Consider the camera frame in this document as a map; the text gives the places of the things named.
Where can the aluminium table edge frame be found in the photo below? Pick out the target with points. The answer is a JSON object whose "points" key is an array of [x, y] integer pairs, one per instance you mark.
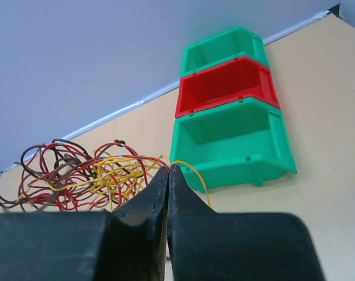
{"points": [[66, 64]]}

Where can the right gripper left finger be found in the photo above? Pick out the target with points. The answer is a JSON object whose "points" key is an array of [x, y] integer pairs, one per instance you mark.
{"points": [[126, 244]]}

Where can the red plastic bin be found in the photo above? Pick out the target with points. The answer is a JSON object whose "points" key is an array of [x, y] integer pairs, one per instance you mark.
{"points": [[231, 81]]}

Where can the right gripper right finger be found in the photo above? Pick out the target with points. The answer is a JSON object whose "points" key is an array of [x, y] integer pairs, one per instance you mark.
{"points": [[206, 245]]}

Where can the near green plastic bin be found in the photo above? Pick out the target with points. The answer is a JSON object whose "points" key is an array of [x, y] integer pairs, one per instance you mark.
{"points": [[237, 143]]}

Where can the far green plastic bin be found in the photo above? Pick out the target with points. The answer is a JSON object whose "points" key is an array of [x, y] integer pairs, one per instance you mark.
{"points": [[221, 48]]}

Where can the green plastic bin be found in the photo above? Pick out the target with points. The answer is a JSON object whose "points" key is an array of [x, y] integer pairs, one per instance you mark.
{"points": [[237, 143], [221, 48]]}

